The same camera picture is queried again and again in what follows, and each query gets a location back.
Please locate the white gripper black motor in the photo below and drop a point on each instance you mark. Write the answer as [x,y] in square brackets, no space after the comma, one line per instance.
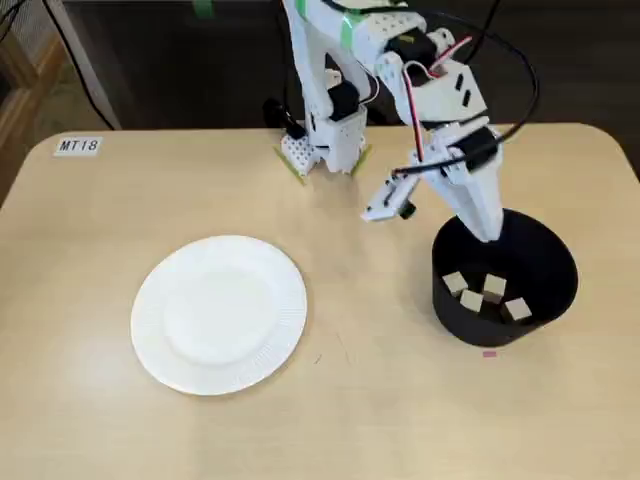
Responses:
[472,182]

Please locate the white cube block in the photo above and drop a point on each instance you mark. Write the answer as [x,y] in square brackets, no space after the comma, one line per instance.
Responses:
[517,309]
[454,284]
[471,301]
[495,287]

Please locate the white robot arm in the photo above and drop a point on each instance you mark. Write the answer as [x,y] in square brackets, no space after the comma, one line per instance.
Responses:
[320,75]

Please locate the black pot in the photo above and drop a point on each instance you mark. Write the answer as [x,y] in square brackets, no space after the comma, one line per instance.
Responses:
[450,320]

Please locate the white paper plate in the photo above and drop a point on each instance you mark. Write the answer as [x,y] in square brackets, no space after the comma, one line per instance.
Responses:
[215,315]

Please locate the pink tape mark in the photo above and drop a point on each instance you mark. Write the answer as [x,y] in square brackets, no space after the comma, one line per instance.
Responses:
[490,354]

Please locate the green base mat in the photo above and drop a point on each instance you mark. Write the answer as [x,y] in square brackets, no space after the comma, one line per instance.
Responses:
[290,167]

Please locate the green tape piece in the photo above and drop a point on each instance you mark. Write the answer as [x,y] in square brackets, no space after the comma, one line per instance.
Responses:
[202,7]

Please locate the white MT18 label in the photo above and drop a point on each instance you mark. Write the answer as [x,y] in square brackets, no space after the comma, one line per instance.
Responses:
[77,146]

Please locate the wooden shelf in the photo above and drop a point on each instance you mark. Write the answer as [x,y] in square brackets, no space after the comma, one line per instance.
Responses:
[30,75]

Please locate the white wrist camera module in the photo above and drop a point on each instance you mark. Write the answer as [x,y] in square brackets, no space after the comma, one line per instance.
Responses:
[385,200]

